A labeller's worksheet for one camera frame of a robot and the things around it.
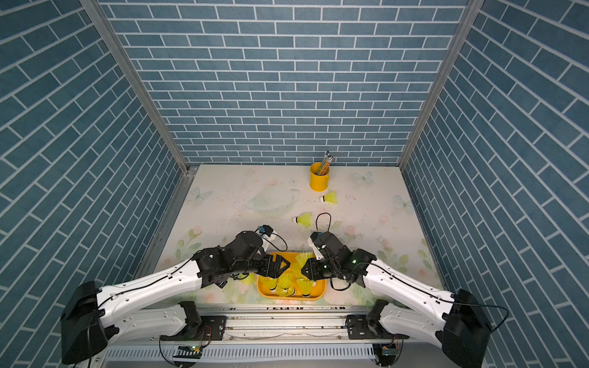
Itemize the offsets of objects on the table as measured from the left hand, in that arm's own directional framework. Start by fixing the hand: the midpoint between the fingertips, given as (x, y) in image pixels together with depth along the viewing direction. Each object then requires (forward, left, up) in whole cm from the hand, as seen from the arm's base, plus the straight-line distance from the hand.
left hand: (286, 266), depth 74 cm
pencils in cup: (+47, -15, +2) cm, 50 cm away
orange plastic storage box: (-3, -3, -10) cm, 10 cm away
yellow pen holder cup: (+44, -13, -3) cm, 46 cm away
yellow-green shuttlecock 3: (+2, -4, -1) cm, 5 cm away
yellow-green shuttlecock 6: (-2, +6, -9) cm, 11 cm away
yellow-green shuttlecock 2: (+35, -18, -8) cm, 41 cm away
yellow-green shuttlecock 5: (-3, +1, -9) cm, 9 cm away
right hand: (-1, -6, -3) cm, 7 cm away
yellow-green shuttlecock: (+25, -7, -11) cm, 28 cm away
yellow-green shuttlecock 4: (-4, -6, -7) cm, 10 cm away
